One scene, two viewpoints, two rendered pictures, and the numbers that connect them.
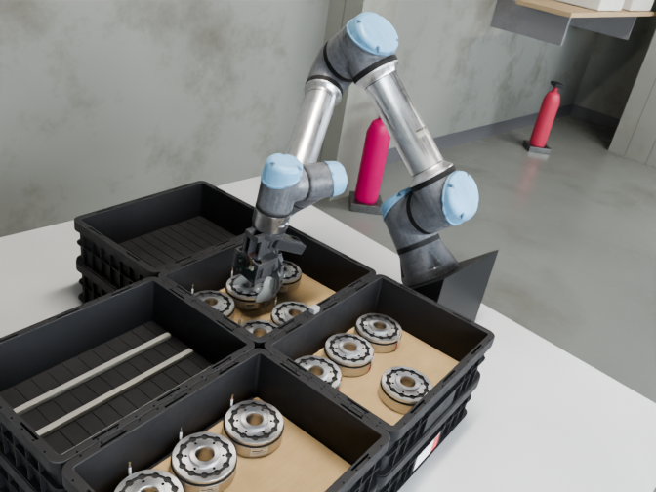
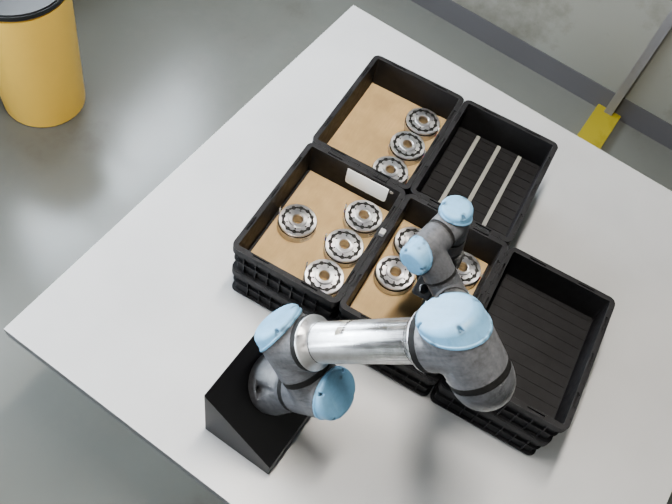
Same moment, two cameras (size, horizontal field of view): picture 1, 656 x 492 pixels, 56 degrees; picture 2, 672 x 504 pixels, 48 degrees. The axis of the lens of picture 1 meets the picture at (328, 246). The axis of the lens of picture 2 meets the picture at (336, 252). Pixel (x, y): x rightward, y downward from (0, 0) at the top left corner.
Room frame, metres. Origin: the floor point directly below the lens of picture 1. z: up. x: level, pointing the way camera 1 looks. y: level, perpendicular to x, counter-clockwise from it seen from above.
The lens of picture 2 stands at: (2.01, -0.42, 2.51)
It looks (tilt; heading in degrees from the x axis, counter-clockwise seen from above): 58 degrees down; 162
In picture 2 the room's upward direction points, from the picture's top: 15 degrees clockwise
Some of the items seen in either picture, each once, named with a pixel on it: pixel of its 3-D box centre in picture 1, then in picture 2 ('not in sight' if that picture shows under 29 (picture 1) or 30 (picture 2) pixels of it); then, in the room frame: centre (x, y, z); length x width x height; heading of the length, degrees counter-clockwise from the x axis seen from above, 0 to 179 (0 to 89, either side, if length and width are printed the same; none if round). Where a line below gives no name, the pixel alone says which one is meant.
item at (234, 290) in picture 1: (248, 286); not in sight; (1.19, 0.16, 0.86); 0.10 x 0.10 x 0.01
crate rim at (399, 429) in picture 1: (385, 344); (322, 220); (0.98, -0.14, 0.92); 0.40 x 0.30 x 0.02; 147
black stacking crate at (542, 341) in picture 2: (181, 242); (528, 342); (1.31, 0.36, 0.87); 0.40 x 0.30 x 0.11; 147
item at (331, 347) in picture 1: (348, 348); (344, 245); (1.02, -0.08, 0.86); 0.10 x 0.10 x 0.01
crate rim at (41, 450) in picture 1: (114, 356); (485, 169); (0.81, 0.33, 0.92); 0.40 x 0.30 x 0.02; 147
